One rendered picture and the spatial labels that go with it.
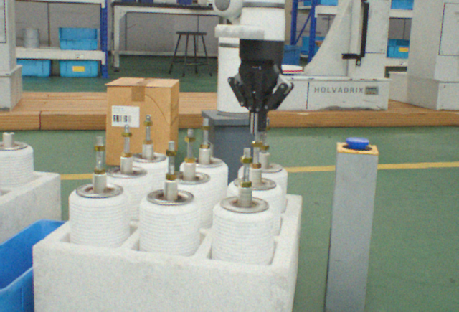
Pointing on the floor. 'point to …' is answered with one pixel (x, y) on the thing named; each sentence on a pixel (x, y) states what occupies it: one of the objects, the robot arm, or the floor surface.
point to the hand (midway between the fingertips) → (257, 123)
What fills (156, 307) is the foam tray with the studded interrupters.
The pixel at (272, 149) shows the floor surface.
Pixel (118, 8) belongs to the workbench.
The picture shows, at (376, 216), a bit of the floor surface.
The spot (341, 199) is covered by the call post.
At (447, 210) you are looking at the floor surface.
